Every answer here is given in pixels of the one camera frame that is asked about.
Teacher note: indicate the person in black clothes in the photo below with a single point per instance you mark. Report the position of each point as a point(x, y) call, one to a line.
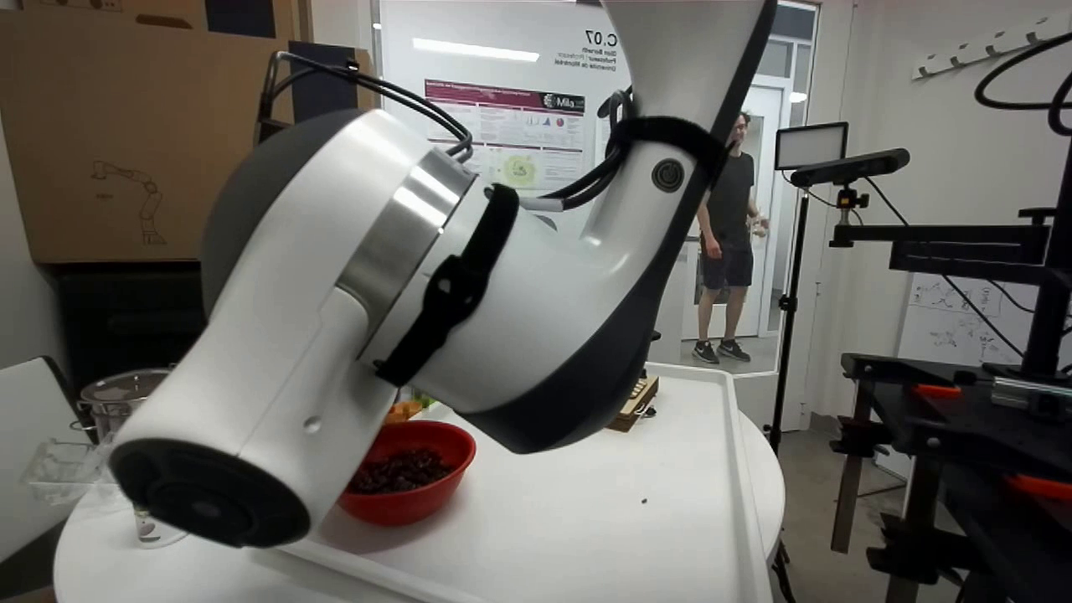
point(730, 211)

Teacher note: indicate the white wall hook rail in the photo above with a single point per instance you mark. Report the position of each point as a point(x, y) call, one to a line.
point(981, 43)

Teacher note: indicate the red bowl with beans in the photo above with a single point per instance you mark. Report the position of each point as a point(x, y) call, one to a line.
point(419, 479)

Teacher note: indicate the black bar camera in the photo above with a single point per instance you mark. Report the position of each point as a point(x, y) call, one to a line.
point(847, 169)

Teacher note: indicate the wooden busy board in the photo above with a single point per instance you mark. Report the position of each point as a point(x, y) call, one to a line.
point(641, 405)

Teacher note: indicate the orange toy food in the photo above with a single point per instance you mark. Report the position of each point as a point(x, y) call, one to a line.
point(404, 409)

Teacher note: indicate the large cardboard box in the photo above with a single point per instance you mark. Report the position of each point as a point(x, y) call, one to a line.
point(135, 146)

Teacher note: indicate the wall poster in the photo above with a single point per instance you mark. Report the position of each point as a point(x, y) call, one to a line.
point(505, 113)

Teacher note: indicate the black light stand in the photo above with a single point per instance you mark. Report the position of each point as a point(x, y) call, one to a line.
point(790, 303)

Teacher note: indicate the white plastic tray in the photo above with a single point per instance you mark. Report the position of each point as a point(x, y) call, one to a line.
point(625, 524)

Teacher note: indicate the black light panel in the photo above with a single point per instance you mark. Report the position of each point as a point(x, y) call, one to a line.
point(811, 146)

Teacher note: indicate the black cabinet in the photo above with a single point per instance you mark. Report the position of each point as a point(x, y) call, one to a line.
point(123, 323)

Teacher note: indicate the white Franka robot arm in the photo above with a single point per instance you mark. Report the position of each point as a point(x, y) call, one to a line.
point(336, 314)

